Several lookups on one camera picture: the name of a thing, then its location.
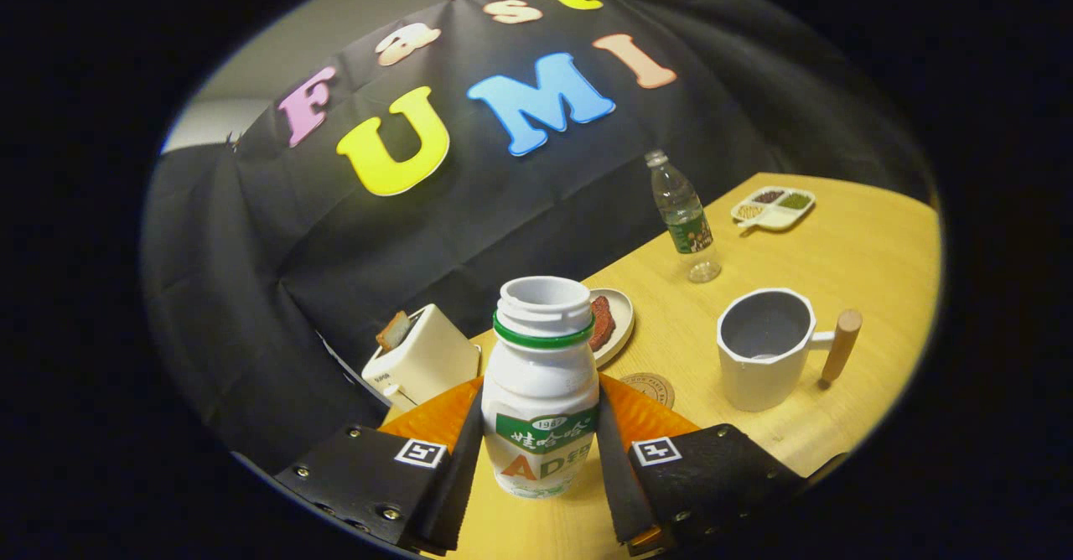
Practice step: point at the white toaster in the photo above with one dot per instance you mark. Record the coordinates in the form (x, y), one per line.
(427, 363)

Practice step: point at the round cork coaster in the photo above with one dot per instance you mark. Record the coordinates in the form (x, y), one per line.
(650, 388)

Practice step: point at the white round plate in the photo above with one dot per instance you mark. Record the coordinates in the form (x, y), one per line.
(624, 317)

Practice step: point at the black backdrop cloth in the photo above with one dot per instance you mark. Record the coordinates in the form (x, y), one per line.
(503, 208)

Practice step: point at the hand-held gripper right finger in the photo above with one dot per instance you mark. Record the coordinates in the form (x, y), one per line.
(616, 484)

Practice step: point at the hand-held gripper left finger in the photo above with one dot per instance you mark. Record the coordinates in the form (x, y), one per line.
(465, 476)

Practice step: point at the white divided dish with grains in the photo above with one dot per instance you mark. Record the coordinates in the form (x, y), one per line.
(775, 218)

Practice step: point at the wooden table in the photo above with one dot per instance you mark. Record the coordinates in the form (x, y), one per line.
(838, 292)

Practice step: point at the red dried meat slice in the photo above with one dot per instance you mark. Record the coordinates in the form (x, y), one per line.
(602, 324)

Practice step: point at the clear plastic water bottle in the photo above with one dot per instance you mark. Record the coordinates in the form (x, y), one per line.
(687, 225)

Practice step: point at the toast slice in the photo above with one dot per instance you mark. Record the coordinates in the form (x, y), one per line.
(394, 331)

